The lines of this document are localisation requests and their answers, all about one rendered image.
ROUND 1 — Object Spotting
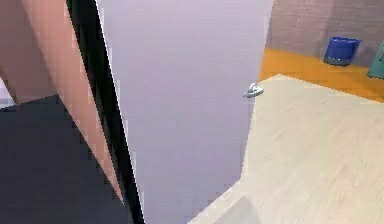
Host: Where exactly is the silver door handle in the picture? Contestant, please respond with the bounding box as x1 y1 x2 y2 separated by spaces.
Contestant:
242 82 265 99

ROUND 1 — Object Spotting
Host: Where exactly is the blue bin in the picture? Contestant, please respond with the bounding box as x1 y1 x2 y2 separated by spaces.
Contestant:
322 36 362 67

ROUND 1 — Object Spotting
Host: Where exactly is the pale lilac room door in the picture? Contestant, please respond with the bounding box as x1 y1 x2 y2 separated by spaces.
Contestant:
95 0 275 224

